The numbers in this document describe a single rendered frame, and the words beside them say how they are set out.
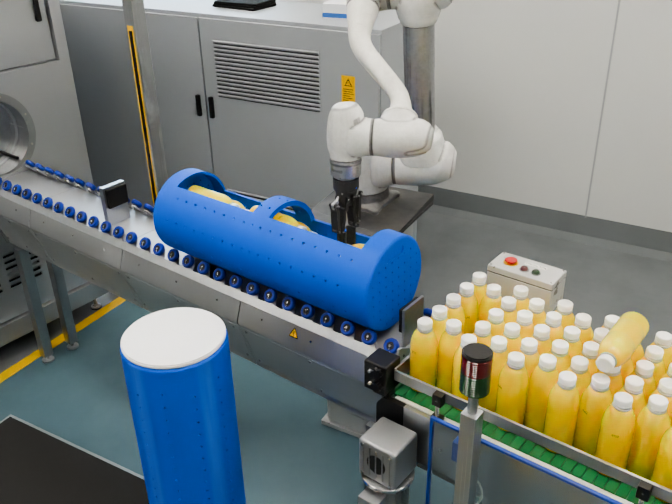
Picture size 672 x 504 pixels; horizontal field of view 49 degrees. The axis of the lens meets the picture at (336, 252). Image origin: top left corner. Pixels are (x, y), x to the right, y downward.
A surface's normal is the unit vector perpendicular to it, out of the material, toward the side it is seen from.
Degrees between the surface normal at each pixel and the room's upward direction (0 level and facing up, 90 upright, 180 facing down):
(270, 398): 0
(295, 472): 0
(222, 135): 90
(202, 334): 0
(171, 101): 90
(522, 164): 90
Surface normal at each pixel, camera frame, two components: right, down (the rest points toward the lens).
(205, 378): 0.66, 0.34
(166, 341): -0.02, -0.88
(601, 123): -0.49, 0.42
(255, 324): -0.58, 0.07
